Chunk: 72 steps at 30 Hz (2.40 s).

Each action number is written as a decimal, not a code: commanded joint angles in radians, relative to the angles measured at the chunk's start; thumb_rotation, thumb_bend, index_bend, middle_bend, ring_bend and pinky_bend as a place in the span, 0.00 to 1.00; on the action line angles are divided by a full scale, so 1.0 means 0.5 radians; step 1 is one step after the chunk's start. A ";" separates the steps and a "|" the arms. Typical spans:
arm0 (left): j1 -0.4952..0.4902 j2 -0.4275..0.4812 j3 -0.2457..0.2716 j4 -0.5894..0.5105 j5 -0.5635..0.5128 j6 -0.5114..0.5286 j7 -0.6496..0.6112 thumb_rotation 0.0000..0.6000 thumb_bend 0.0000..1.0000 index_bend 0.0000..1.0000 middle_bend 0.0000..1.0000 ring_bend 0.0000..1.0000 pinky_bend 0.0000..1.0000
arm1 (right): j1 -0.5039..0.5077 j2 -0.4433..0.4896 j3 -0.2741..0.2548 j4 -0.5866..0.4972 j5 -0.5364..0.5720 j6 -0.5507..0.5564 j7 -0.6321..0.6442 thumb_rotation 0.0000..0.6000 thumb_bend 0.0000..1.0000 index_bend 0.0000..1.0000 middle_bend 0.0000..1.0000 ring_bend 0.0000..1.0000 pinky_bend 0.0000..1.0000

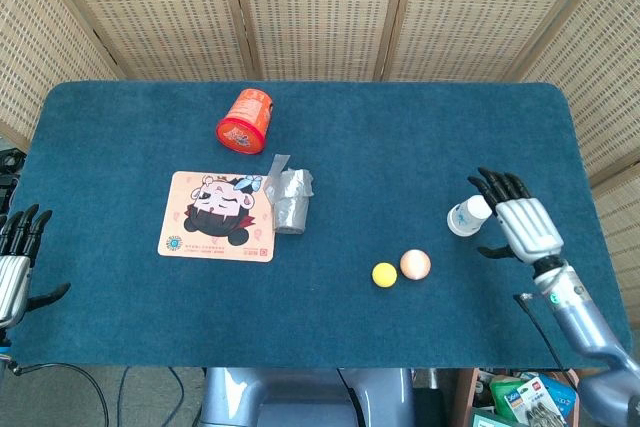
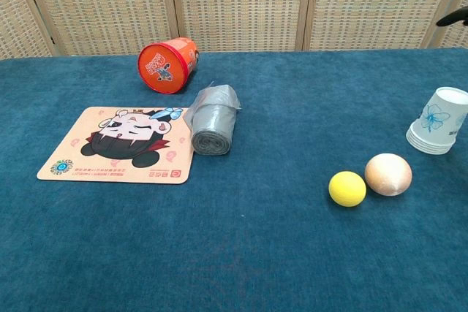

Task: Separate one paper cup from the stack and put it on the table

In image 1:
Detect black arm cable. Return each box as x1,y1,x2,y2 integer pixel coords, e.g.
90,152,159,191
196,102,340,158
513,292,577,374
8,360,112,427

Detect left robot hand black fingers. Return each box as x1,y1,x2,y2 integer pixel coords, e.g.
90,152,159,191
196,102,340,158
0,203,72,329

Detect grey blue robot torso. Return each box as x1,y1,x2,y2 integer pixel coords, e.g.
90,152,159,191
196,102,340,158
198,366,417,427

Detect peach coloured ball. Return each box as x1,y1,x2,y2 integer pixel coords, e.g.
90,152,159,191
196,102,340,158
399,249,432,281

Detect blue felt table cloth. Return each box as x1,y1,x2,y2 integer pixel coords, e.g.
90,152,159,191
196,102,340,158
8,80,632,369

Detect grey garbage bag roll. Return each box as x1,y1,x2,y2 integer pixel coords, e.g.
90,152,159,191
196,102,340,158
263,152,316,236

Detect white blister pack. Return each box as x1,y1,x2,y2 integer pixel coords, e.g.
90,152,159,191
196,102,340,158
502,376,570,427

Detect yellow ball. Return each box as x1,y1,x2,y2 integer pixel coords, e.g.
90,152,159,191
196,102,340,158
371,262,399,291

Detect blue card package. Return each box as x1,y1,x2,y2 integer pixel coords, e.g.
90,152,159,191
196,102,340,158
538,373,580,419

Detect orange red lidded tub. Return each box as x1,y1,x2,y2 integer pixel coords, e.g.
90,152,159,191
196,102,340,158
215,88,276,155

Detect green plastic package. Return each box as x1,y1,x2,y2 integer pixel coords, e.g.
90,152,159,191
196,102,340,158
488,374,527,419

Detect black equipment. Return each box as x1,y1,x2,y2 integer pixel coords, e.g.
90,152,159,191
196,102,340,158
0,145,25,213

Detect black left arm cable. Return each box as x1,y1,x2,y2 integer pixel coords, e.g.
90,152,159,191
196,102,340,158
8,360,112,427

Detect stack of white paper cups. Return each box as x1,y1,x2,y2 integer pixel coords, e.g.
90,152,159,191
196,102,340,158
446,194,494,238

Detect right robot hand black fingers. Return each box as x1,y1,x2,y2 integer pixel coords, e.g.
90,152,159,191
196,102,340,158
467,166,566,267

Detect pink cartoon mouse pad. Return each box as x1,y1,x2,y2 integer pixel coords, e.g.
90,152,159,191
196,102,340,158
157,170,278,264

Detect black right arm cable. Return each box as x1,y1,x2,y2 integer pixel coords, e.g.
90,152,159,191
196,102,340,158
513,292,577,374

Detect brown wooden storage box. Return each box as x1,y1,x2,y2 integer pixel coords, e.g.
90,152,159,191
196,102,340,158
453,368,582,427

